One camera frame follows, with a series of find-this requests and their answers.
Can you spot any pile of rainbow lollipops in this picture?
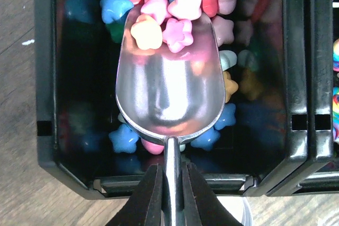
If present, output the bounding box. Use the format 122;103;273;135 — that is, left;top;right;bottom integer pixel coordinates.
332;0;338;143

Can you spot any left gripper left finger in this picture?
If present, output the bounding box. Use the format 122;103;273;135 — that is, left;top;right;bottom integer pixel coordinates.
106;164;163;226

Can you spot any round metal jar lid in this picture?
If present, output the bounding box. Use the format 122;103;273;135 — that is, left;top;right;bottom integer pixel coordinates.
217;196;254;226

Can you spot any black three-compartment candy tray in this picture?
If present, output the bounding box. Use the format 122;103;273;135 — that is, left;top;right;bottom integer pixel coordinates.
34;0;338;200

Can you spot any metal candy scoop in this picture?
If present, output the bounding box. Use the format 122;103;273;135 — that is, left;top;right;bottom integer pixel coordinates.
115;5;226;225

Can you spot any pile of star candies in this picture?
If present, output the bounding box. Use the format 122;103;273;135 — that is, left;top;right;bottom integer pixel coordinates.
58;0;239;155

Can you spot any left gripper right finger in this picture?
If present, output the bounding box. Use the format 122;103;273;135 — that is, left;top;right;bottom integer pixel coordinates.
182;162;242;226

